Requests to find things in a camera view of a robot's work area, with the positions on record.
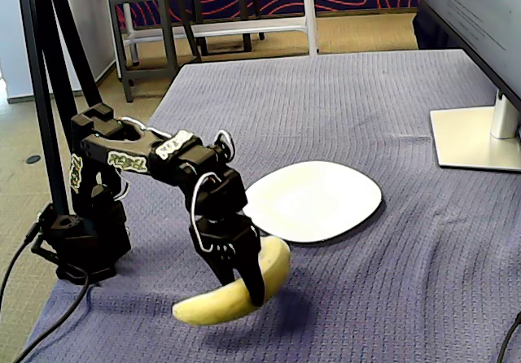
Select computer monitor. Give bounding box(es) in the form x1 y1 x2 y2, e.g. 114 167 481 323
418 0 521 114

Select white plate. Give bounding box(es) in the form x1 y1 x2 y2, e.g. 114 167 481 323
243 160 384 244

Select grey-purple knitted table cloth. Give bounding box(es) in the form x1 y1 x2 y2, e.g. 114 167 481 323
22 48 521 363

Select dark chair legs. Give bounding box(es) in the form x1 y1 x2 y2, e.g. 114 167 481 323
190 0 265 55

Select white metal table frame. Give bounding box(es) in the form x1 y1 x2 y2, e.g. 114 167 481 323
121 0 319 69

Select white wire on gripper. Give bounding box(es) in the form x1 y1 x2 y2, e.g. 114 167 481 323
190 171 224 254

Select silver monitor stand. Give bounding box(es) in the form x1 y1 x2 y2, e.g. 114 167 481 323
429 89 521 173

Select black cable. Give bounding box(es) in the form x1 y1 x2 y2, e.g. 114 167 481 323
0 221 42 299
11 267 90 363
498 312 521 363

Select yellow banana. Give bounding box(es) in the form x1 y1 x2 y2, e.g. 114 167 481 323
171 235 292 326

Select black tripod legs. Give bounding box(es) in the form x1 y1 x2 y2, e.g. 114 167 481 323
15 0 103 217

